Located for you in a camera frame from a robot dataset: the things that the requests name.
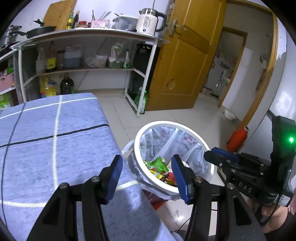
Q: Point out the red foil packet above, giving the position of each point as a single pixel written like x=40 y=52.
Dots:
x=170 y=179

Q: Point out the grey plastic bin liner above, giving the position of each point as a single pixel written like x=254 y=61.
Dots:
x=171 y=150

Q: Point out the black frying pan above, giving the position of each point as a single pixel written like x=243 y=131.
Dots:
x=37 y=31

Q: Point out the yellow wrapper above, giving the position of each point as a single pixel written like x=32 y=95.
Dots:
x=159 y=176

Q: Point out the green packaged food bag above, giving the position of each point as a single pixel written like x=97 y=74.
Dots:
x=5 y=101

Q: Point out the blue checked tablecloth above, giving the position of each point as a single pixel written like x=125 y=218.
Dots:
x=67 y=138

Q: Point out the yellow wooden door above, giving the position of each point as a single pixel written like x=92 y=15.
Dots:
x=183 y=64

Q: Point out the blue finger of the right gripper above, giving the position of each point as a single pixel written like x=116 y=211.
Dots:
x=232 y=157

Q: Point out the green bottle on floor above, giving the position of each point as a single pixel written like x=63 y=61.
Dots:
x=143 y=105

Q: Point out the dark soy sauce jug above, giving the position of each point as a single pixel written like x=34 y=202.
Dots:
x=67 y=85

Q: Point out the white metal shelf rack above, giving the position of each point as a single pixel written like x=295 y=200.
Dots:
x=119 y=45

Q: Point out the yellow label vinegar bottle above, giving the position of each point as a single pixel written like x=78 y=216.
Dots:
x=51 y=59

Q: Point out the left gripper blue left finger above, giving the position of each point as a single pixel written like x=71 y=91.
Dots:
x=109 y=179

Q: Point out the stainless steel steamer pot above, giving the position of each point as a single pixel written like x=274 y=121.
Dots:
x=10 y=35

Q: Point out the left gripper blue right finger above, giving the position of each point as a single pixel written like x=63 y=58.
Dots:
x=184 y=177

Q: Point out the wooden cutting board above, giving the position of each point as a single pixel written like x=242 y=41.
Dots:
x=58 y=14

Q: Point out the green snack wrapper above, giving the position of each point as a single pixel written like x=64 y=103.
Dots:
x=157 y=165

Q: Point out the white electric kettle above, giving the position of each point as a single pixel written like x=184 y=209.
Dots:
x=148 y=20

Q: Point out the yellow cooking oil bottle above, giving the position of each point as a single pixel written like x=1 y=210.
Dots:
x=47 y=87

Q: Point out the white plastic bucket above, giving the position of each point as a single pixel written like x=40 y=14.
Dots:
x=101 y=61

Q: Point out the person's right hand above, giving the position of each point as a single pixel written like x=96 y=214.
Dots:
x=277 y=218

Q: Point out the white round trash bin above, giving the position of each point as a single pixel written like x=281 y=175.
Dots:
x=173 y=157

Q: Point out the translucent blue liquid jug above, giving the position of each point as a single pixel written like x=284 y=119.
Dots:
x=72 y=57

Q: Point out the pink plastic basket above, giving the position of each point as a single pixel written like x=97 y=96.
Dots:
x=6 y=82

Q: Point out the white bowl on floor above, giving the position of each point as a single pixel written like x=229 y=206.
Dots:
x=229 y=115

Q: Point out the orange red thermos bottle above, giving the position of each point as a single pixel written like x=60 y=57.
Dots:
x=237 y=139

